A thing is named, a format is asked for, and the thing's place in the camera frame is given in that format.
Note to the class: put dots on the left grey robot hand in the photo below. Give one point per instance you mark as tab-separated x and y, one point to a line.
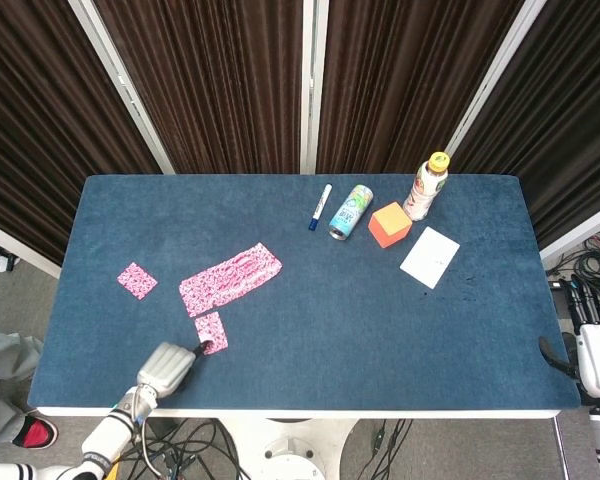
165	367

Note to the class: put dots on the small pink wrapper bottom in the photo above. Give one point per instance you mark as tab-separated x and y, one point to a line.
211	330

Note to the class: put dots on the small pink wrapper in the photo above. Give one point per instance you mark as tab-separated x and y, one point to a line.
137	281
211	330

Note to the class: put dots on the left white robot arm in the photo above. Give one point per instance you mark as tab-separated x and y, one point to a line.
110	435

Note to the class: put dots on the white blank card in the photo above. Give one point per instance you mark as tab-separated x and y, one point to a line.
430	257

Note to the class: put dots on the long pink patterned wrapper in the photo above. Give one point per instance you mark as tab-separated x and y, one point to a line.
230	277

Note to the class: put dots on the red black shoe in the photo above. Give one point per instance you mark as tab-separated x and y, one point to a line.
37	432

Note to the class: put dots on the grey trouser leg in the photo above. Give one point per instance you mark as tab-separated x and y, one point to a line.
5	360

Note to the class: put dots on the blue fabric table cover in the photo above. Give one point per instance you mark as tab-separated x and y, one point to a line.
330	340

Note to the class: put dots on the white marker with blue cap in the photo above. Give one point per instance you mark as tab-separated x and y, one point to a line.
321	206

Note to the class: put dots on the brown pleated curtain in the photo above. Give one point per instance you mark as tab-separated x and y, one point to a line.
205	85
570	125
40	125
405	85

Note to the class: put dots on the plastic bottle with yellow cap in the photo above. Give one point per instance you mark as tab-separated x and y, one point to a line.
425	192

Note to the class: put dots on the light blue drink can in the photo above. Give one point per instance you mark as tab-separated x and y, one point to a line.
351	211

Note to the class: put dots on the orange foam cube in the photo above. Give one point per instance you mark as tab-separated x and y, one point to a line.
390	225

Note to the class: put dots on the white partition bottom rail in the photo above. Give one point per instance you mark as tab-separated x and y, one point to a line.
20	247
580	230

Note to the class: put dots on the white table pedestal base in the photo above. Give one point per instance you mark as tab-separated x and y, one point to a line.
290	450

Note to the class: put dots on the white partition post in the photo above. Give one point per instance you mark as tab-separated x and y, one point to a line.
314	85
122	90
495	80

